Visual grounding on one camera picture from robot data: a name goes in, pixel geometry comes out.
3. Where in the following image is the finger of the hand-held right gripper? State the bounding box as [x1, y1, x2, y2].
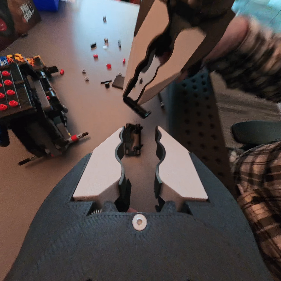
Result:
[122, 0, 171, 98]
[138, 29, 208, 106]

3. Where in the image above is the blue storage bin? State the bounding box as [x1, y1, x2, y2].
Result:
[33, 0, 60, 12]

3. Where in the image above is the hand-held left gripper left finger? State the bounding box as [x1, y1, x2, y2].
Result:
[72, 126, 126, 202]

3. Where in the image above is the dark perforated panel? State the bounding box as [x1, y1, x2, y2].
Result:
[167, 68, 235, 198]

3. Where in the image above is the flame-printed toy truck model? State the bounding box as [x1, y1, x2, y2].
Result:
[0, 53, 89, 165]

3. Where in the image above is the toy truck set box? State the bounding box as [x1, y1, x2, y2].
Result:
[0, 0, 42, 51]

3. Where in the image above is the black flat square toy panel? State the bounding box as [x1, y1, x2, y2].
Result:
[112, 75, 125, 90]

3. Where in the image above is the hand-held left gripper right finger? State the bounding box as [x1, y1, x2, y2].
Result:
[155, 126, 209, 202]

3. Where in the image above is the short black toy beam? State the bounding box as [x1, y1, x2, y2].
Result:
[123, 97, 151, 119]

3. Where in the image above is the person's right hand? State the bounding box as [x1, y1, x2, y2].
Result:
[203, 16, 249, 65]

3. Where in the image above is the grey desk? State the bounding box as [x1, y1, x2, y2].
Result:
[0, 0, 174, 275]

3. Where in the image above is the black office chair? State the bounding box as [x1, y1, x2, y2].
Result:
[231, 120, 281, 150]

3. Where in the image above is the person's right forearm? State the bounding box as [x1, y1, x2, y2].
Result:
[209, 19, 281, 103]

